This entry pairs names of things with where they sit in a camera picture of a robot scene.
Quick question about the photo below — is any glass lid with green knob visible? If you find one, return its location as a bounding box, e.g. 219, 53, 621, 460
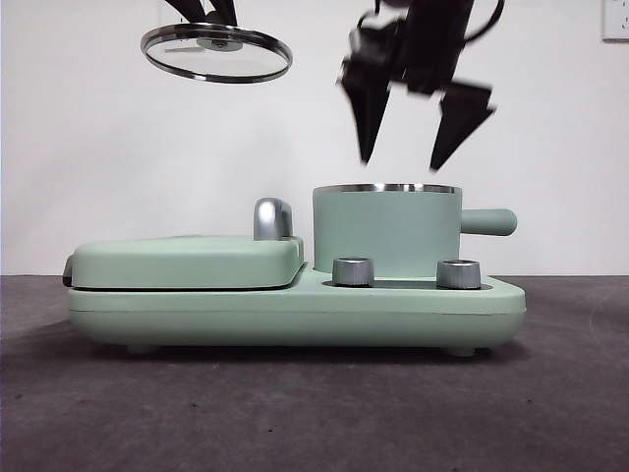
141, 9, 294, 85

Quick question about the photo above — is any silver control knob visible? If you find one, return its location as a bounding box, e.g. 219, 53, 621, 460
435, 259, 482, 290
332, 257, 374, 286

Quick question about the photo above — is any green breakfast machine base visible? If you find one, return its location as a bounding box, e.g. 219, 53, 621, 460
66, 263, 527, 358

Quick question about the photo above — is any green griddle cover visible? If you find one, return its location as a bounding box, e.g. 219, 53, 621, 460
62, 235, 305, 292

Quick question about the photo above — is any thin black cable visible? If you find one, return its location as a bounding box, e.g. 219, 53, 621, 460
464, 0, 506, 43

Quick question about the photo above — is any green steamer pot with handle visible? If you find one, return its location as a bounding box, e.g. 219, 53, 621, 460
313, 182, 518, 279

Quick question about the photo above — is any chrome curved handle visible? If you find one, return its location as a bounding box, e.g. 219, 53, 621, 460
253, 198, 295, 242

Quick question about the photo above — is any white wall socket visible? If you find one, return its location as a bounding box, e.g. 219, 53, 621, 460
601, 0, 629, 41

